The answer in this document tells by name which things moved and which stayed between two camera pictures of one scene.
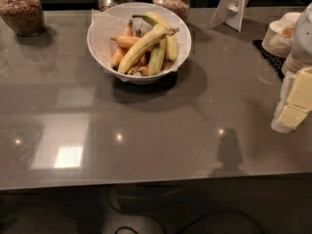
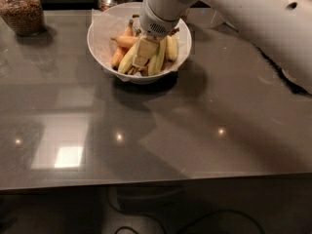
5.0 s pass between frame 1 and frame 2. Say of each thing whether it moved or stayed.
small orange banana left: stayed
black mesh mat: stayed
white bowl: stayed
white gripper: moved
